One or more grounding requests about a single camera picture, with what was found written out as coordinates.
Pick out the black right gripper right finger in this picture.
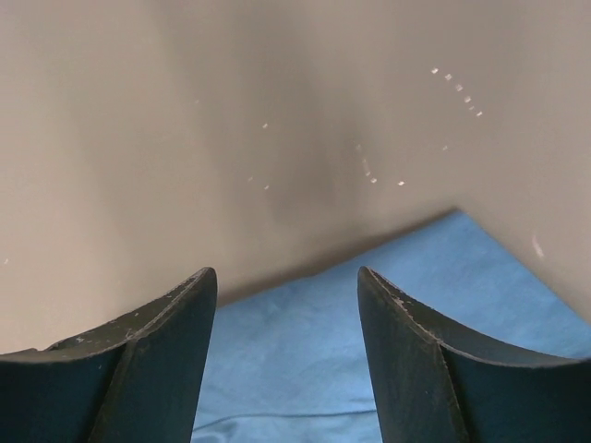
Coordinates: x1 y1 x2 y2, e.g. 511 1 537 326
357 267 590 443

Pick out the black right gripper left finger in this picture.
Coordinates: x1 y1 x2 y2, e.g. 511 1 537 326
1 268 218 442

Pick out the blue t-shirt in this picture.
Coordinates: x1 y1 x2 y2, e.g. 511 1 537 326
192 212 590 442

